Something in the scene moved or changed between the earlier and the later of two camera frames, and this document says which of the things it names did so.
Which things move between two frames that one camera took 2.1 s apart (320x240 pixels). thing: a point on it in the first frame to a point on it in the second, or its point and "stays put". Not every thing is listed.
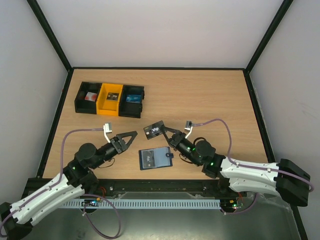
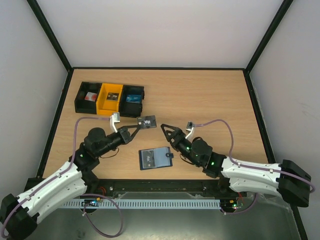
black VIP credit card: [154, 130] to [146, 122]
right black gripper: [175, 137] stays put
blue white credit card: [133, 98] stays put
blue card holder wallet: [155, 158] stays put
